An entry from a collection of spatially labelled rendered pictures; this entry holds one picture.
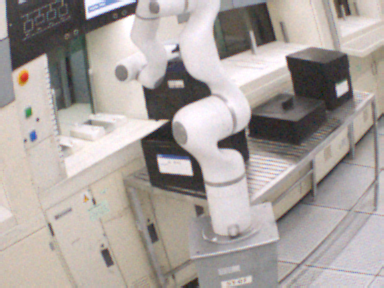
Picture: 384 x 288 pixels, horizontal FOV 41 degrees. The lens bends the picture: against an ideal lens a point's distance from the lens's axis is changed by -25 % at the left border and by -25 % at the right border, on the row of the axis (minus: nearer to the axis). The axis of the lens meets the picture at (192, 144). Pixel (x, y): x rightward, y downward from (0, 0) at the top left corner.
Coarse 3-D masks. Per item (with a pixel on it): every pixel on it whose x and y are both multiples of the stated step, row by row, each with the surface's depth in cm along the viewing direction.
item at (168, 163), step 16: (160, 128) 244; (144, 144) 233; (160, 144) 229; (176, 144) 225; (224, 144) 229; (240, 144) 238; (160, 160) 232; (176, 160) 228; (192, 160) 224; (160, 176) 235; (176, 176) 231; (192, 176) 227
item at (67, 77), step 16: (48, 0) 204; (64, 0) 211; (32, 16) 200; (48, 16) 207; (64, 16) 213; (96, 16) 227; (32, 32) 202; (64, 64) 317; (80, 64) 315; (64, 80) 319; (80, 80) 320; (64, 96) 322; (80, 96) 325; (32, 128) 212; (96, 208) 242
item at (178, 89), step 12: (168, 60) 229; (180, 60) 226; (168, 72) 219; (180, 72) 217; (168, 84) 221; (180, 84) 219; (192, 84) 217; (204, 84) 223; (144, 96) 230; (156, 96) 226; (168, 96) 224; (180, 96) 221; (192, 96) 218; (204, 96) 223; (156, 108) 229; (168, 108) 226; (180, 108) 223; (156, 120) 231
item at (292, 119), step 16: (288, 96) 274; (256, 112) 261; (272, 112) 258; (288, 112) 254; (304, 112) 251; (320, 112) 258; (256, 128) 261; (272, 128) 255; (288, 128) 248; (304, 128) 248
